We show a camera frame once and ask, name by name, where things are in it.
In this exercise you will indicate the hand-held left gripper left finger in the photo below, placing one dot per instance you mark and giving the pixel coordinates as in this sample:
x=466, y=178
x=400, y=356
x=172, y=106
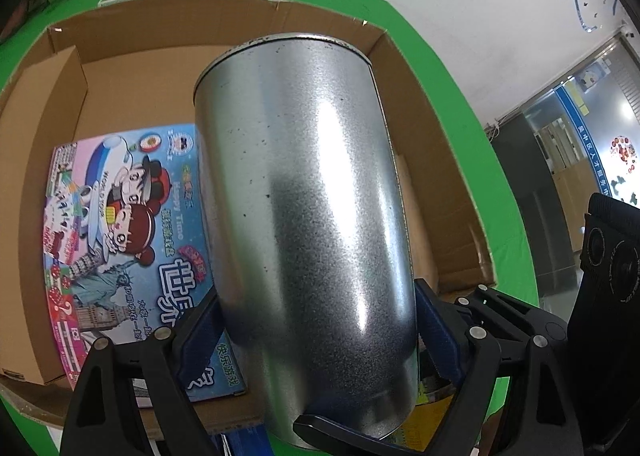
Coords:
x=200, y=336

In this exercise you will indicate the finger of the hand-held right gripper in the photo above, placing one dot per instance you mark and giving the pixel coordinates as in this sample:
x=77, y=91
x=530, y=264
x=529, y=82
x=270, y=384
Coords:
x=515, y=308
x=350, y=428

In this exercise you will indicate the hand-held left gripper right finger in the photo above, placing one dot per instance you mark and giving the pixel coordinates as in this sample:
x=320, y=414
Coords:
x=440, y=336

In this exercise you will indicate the yellow label dried flower jar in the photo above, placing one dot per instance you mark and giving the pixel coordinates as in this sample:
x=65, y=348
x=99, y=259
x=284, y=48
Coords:
x=430, y=416

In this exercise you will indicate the cartoon board game box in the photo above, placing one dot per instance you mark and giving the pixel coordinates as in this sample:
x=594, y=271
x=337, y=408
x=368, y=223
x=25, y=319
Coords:
x=125, y=216

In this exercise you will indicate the large cardboard box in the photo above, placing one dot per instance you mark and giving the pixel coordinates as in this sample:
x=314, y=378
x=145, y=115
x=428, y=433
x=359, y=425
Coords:
x=440, y=175

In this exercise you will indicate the silver metal can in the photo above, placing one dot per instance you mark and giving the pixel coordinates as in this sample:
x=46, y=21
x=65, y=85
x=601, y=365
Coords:
x=310, y=211

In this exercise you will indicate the small brown cardboard box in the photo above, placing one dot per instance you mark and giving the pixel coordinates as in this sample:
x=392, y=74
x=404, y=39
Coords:
x=35, y=135

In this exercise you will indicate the glass door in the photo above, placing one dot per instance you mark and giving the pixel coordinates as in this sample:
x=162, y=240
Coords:
x=575, y=135

